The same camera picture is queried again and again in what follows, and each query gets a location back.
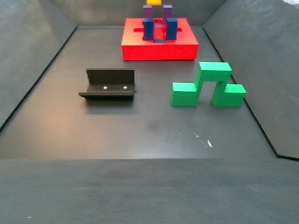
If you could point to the purple U-shaped block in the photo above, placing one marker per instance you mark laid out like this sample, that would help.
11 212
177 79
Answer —
167 12

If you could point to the yellow long bar block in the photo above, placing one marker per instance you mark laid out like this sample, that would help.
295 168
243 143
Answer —
153 2

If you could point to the blue U-shaped block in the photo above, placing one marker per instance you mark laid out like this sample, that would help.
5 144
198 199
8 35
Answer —
171 29

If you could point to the black angle bracket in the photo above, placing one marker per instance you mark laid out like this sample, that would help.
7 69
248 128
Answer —
109 83

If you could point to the green stepped arch block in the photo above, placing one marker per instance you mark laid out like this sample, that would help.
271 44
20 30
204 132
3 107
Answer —
227 95

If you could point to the red slotted board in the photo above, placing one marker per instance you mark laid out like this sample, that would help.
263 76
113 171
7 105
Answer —
157 49

